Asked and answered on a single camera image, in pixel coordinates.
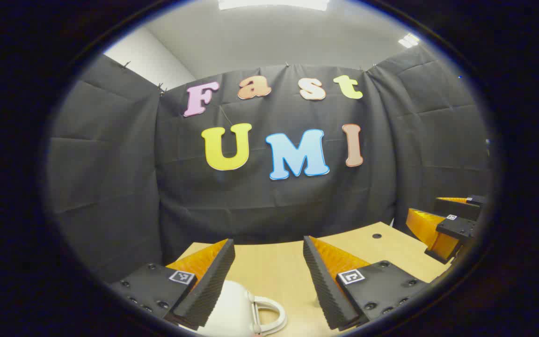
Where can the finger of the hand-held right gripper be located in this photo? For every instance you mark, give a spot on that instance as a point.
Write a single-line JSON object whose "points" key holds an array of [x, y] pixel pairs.
{"points": [[459, 228], [456, 208]]}

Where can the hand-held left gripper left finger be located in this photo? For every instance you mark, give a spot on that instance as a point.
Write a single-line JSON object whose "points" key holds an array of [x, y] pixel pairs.
{"points": [[208, 290]]}

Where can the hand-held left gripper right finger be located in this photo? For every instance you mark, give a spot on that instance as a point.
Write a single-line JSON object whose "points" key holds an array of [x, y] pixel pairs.
{"points": [[325, 290]]}

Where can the white suitcase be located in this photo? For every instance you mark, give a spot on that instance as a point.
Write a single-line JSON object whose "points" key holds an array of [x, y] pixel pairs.
{"points": [[232, 309]]}

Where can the black backdrop cloth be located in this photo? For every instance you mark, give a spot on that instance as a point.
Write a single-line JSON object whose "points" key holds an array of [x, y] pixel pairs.
{"points": [[110, 164]]}

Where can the small ceiling light panel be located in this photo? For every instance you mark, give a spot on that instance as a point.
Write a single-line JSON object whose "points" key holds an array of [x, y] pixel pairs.
{"points": [[409, 40]]}

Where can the long ceiling light panel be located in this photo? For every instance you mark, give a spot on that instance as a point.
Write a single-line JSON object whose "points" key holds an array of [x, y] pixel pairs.
{"points": [[274, 3]]}

